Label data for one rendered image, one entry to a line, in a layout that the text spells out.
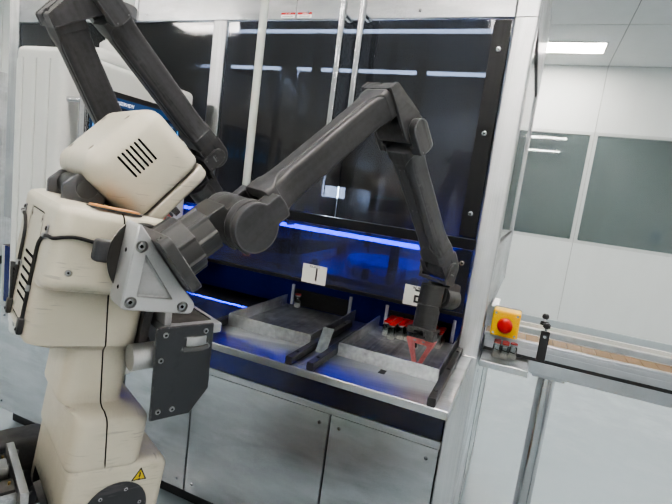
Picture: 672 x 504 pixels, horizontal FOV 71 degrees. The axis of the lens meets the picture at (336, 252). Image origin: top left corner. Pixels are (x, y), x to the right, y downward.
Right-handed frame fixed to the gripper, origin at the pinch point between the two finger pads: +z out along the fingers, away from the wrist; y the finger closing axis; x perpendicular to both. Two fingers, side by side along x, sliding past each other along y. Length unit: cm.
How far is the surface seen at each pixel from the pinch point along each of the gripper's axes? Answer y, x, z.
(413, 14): 8, 23, -93
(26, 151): -36, 100, -31
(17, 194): -34, 102, -20
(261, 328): -0.5, 43.2, 2.1
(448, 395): -5.6, -9.3, 3.8
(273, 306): 24, 54, -1
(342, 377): -12.3, 13.7, 5.4
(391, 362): -0.7, 5.9, 1.1
